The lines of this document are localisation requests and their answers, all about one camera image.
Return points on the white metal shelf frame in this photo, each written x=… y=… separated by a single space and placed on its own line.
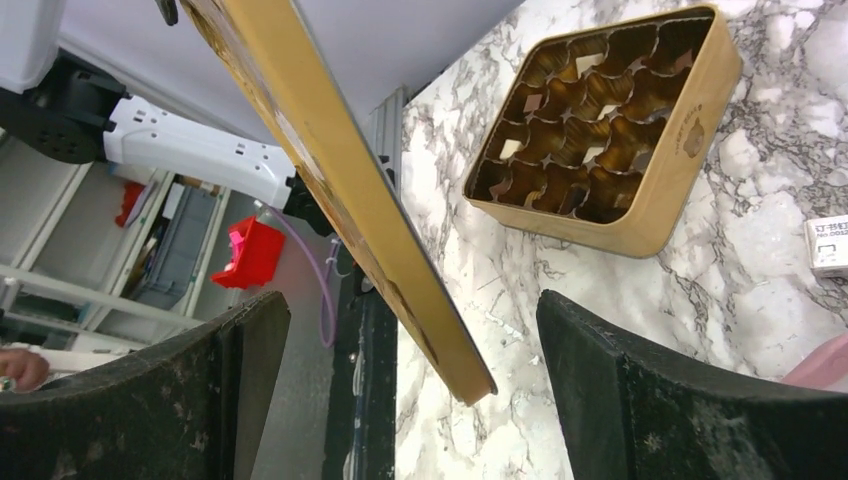
x=66 y=264

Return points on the gold chocolate box tray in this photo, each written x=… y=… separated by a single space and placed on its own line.
x=604 y=131

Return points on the black table base rail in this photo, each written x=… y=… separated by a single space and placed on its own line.
x=360 y=430

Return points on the red plastic bin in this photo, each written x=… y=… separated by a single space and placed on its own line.
x=255 y=249

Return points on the silver tin lid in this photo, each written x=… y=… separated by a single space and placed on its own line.
x=269 y=51

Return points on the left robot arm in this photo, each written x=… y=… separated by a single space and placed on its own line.
x=73 y=111

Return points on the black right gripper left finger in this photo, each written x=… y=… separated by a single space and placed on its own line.
x=193 y=406

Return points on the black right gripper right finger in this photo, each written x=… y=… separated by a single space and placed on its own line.
x=630 y=408

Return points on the small white card box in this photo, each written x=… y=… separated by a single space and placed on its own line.
x=826 y=244

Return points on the pink silicone tongs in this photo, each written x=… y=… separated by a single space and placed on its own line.
x=823 y=367

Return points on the person hand in background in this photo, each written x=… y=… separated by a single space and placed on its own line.
x=29 y=369

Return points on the grey storage bin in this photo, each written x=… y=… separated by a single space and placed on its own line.
x=167 y=275

